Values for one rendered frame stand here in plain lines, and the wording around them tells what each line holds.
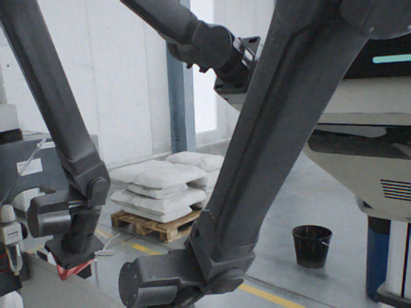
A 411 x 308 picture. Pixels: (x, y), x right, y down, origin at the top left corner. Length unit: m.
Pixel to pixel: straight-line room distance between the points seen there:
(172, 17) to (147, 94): 5.81
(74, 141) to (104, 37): 5.44
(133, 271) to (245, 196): 0.19
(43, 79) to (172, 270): 0.34
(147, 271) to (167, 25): 0.43
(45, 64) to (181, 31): 0.25
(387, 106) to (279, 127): 0.43
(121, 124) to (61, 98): 5.54
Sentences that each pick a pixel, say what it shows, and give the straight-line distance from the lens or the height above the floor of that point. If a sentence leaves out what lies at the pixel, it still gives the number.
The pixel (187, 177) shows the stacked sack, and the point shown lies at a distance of 3.75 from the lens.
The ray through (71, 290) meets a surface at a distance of 0.89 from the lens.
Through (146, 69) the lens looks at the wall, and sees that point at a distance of 6.54.
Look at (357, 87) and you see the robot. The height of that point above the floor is 1.42.
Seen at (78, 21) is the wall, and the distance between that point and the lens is 5.90.
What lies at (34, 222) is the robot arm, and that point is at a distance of 0.74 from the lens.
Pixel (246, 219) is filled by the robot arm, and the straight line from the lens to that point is 0.43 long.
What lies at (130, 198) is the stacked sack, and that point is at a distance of 3.95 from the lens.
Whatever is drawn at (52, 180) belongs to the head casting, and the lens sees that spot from 0.98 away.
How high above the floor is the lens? 1.45
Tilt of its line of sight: 15 degrees down
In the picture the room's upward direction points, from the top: 3 degrees counter-clockwise
